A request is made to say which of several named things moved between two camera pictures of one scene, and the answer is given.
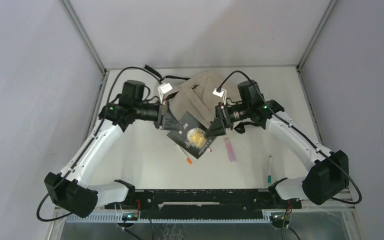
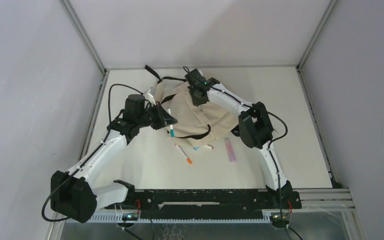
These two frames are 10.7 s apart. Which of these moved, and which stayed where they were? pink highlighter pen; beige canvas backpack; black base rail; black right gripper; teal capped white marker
Moved: beige canvas backpack; teal capped white marker; black right gripper
Stayed: pink highlighter pen; black base rail
